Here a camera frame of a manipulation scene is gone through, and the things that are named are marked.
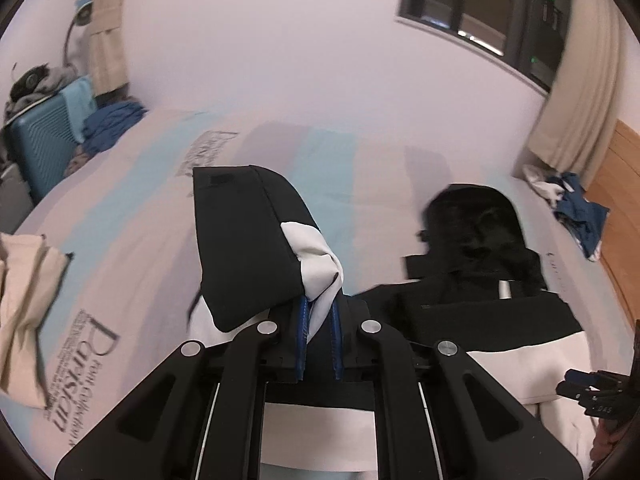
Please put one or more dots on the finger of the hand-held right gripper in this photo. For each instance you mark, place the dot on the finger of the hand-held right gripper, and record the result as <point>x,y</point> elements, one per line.
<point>580,394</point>
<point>582,377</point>

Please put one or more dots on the blue desk lamp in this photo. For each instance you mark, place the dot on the blue desk lamp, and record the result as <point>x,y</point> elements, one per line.
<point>82,10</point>

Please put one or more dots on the wooden headboard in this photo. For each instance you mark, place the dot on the wooden headboard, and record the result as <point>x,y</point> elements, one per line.
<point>617,210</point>

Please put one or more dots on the blue suitcase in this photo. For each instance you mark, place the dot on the blue suitcase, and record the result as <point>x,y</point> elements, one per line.
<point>45,140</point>

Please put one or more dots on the black and white jacket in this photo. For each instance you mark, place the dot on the black and white jacket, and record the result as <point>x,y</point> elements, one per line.
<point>240,240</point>

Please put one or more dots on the dark framed window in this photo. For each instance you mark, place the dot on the dark framed window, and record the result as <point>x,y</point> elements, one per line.
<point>505,5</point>

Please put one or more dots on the blue and white clothes pile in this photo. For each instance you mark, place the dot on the blue and white clothes pile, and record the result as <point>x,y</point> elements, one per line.
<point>582,210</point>

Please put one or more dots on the long beige curtain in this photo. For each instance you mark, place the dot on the long beige curtain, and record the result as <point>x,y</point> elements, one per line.
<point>580,90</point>

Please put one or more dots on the grey and black clothes pile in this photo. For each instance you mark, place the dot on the grey and black clothes pile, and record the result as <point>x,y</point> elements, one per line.
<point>37,80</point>

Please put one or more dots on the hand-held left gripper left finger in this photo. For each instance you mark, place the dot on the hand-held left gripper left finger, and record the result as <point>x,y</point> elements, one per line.
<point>301,340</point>

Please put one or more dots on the beige cloth bag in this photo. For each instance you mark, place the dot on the beige cloth bag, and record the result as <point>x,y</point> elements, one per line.
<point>25,300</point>

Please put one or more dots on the striped printed bed sheet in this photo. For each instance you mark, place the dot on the striped printed bed sheet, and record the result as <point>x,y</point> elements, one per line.
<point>150,200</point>

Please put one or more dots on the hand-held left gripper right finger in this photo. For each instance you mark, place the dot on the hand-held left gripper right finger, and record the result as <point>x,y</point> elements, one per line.
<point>336,340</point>

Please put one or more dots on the dark blue garment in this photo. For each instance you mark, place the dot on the dark blue garment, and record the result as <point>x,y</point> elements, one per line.
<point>110,125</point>

